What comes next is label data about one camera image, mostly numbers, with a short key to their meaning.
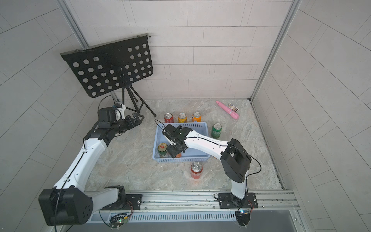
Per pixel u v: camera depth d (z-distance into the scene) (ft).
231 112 3.45
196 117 3.08
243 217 2.27
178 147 2.25
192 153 2.83
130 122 2.23
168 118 3.08
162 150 2.59
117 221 2.15
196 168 2.36
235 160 1.47
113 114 2.00
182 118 3.07
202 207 2.32
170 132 2.09
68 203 1.23
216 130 2.92
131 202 2.32
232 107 3.65
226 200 2.27
